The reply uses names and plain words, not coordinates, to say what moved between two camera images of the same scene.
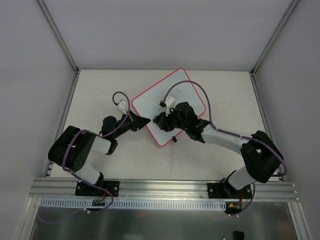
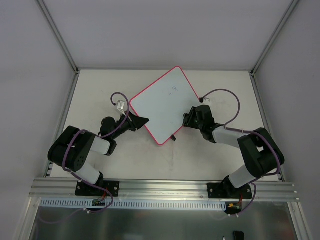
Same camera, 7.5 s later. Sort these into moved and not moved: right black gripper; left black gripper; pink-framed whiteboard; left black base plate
Moved: right black gripper
Not moved: left black gripper; pink-framed whiteboard; left black base plate
